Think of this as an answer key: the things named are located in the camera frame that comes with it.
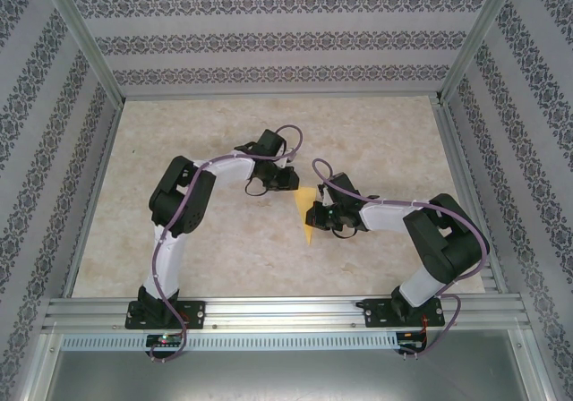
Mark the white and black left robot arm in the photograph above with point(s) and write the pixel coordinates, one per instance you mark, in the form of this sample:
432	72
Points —
168	262

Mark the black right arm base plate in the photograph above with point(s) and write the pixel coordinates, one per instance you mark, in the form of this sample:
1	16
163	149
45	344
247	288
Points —
376	313

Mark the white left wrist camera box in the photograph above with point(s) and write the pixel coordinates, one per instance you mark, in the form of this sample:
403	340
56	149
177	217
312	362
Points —
284	160

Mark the aluminium mounting rail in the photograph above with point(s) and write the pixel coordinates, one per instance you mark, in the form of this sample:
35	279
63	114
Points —
286	313

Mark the thin aluminium cross rail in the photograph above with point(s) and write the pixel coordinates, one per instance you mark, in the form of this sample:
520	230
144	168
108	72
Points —
282	95

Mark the yellow cloth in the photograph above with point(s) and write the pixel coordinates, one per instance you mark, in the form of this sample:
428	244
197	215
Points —
303	199

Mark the aluminium side rail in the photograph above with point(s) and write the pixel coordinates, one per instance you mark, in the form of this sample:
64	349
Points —
97	186
467	173

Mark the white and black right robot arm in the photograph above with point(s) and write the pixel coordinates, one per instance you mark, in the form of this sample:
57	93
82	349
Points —
385	217

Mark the aluminium frame post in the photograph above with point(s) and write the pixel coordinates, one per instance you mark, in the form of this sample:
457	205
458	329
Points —
80	29
481	29

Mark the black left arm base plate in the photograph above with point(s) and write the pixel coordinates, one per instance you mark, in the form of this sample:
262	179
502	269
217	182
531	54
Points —
194	313

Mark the grey sheet metal tray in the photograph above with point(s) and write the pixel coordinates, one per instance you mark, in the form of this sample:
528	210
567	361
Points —
286	378

